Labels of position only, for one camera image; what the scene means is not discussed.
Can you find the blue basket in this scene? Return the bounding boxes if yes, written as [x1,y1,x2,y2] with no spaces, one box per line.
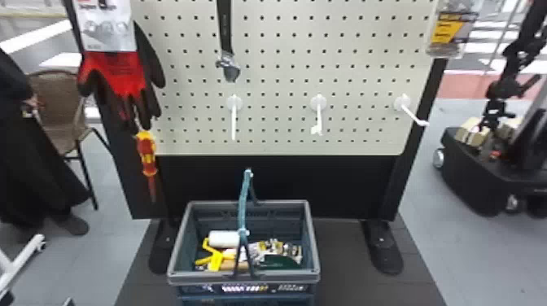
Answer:
[166,168,322,306]

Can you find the white paint roller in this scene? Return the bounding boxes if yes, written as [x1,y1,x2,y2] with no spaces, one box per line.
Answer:
[194,229,252,273]

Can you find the white pegboard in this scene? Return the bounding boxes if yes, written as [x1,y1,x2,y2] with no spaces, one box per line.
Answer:
[63,0,449,277]

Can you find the green tool packet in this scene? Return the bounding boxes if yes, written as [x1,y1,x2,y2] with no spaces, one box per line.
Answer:
[247,238,304,270]

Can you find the red and yellow screwdriver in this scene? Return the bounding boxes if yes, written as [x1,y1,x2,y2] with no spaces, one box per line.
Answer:
[135,129,160,203]

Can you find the black wrench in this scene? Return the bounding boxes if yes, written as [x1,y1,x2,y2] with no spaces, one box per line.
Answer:
[214,0,242,84]

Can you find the red and black gloves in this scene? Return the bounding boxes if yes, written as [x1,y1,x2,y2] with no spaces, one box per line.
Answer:
[72,0,167,135]

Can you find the yellow tool packet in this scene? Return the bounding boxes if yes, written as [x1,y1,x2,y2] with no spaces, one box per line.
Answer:
[424,0,483,60]

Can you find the brown chair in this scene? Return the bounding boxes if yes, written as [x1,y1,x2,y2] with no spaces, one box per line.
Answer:
[24,68,113,212]

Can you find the person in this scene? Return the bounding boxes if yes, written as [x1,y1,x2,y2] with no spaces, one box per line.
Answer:
[0,46,94,238]

